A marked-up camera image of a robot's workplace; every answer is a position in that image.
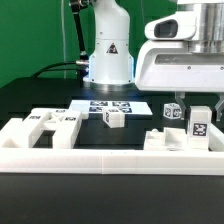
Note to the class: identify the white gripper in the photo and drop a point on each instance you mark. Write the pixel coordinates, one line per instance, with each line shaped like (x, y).
(168, 66)

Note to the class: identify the white chair seat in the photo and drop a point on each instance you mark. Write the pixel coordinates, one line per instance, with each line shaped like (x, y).
(169, 139)

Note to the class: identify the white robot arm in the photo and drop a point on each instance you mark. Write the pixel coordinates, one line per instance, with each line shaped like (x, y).
(199, 23)

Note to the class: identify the white tagged cube left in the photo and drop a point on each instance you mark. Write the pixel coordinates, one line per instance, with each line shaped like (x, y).
(172, 111)

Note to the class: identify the white U-shaped fence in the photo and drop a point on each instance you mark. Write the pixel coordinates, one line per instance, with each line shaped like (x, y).
(82, 161)

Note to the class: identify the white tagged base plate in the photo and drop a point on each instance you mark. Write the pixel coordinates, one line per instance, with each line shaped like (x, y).
(97, 106)

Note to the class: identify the white chair back frame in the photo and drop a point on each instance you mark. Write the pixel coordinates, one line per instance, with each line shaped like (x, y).
(64, 123)

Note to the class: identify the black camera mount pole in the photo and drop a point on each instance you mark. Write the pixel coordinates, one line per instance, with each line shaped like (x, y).
(76, 6)

